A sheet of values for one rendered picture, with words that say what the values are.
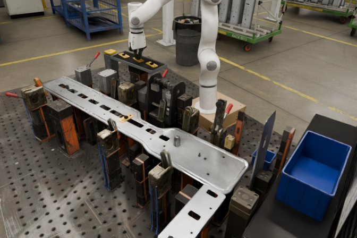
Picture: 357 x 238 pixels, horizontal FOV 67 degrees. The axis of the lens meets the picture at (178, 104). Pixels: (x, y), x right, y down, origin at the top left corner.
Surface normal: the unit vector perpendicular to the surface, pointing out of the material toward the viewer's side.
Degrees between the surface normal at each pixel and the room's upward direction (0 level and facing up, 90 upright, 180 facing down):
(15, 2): 90
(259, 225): 0
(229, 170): 0
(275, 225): 0
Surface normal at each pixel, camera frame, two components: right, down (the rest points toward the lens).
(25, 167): 0.02, -0.85
